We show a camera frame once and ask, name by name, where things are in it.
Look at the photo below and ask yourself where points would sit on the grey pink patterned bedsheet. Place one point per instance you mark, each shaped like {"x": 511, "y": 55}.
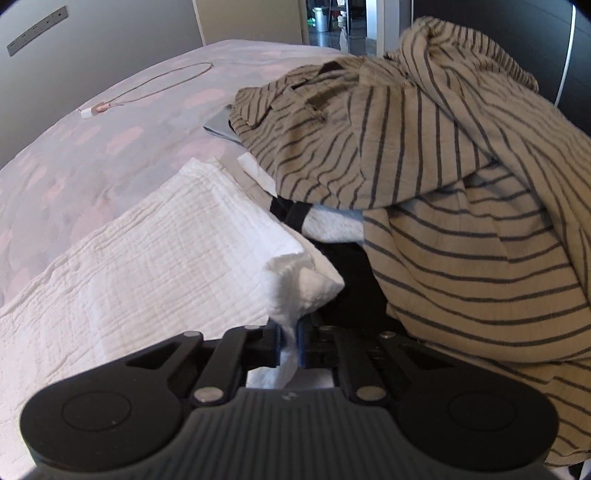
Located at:
{"x": 92, "y": 138}

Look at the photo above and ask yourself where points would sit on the white crinkled garment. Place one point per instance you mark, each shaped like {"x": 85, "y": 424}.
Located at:
{"x": 152, "y": 272}

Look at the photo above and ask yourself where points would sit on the black garment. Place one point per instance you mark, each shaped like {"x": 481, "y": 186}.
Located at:
{"x": 344, "y": 272}

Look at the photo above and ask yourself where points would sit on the wall power strip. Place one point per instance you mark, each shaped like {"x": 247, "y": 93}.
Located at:
{"x": 38, "y": 28}

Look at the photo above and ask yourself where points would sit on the grey folded cloth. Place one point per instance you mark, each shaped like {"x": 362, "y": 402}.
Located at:
{"x": 220, "y": 125}

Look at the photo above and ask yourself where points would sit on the beige striped shirt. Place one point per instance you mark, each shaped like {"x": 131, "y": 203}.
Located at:
{"x": 443, "y": 194}

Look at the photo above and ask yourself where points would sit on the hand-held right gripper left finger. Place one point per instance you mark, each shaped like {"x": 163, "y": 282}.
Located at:
{"x": 276, "y": 342}

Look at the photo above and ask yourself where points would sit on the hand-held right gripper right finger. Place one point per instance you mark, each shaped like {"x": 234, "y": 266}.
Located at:
{"x": 302, "y": 344}

